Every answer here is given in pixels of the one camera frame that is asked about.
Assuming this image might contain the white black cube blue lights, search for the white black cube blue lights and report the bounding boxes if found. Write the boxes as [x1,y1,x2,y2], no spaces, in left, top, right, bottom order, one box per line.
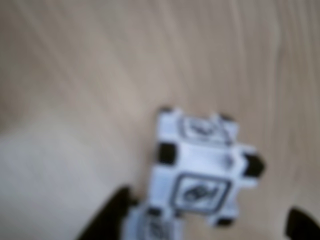
[123,206,185,240]

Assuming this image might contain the white black cube zigzag print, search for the white black cube zigzag print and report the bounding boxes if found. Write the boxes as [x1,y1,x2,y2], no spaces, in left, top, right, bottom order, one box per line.
[149,106,266,227]

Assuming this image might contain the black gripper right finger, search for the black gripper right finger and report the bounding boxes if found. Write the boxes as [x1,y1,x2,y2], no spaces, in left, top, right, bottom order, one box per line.
[284,206,320,240]

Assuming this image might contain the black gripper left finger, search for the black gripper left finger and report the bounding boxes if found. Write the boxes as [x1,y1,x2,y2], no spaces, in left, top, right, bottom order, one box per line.
[74,184,137,240]

